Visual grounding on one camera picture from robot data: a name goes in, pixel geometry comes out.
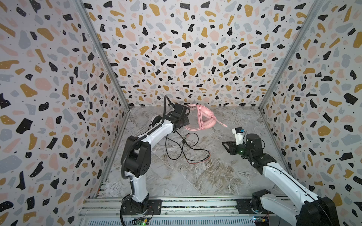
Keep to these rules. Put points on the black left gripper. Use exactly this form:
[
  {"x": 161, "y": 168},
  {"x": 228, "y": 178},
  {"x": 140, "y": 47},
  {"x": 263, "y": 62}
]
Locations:
[{"x": 186, "y": 121}]

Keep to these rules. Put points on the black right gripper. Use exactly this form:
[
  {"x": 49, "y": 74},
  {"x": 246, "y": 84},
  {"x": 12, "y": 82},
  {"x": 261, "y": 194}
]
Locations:
[{"x": 234, "y": 148}]

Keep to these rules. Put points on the pink headphones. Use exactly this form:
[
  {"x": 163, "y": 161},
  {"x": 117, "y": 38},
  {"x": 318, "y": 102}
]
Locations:
[{"x": 205, "y": 118}]

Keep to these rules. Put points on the white black headphones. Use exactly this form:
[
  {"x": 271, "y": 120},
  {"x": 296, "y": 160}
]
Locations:
[{"x": 156, "y": 120}]

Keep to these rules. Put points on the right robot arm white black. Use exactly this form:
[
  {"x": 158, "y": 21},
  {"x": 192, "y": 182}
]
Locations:
[{"x": 306, "y": 207}]

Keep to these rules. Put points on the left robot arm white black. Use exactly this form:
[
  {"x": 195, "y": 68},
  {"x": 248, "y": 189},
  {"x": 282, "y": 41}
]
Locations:
[{"x": 136, "y": 157}]

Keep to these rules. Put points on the circuit board right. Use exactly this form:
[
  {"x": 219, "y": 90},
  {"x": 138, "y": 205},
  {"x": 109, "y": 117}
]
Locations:
[{"x": 261, "y": 221}]

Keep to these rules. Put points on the green circuit board left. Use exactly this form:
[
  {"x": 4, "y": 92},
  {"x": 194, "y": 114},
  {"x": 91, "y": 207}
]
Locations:
[{"x": 140, "y": 222}]

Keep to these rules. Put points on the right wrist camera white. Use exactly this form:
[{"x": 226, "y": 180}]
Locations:
[{"x": 239, "y": 134}]

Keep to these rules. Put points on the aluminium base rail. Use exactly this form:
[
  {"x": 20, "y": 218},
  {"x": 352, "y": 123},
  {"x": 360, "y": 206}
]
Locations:
[{"x": 178, "y": 211}]

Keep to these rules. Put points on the left aluminium corner post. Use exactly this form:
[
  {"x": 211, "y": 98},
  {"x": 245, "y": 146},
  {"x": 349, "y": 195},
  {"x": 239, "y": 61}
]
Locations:
[{"x": 98, "y": 46}]

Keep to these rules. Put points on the aluminium corner post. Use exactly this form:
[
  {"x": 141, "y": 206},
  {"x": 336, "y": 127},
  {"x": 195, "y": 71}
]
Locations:
[
  {"x": 317, "y": 4},
  {"x": 98, "y": 46}
]

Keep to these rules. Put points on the right aluminium corner post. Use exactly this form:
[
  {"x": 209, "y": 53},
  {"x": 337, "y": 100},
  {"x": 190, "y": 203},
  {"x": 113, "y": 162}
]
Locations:
[{"x": 317, "y": 4}]

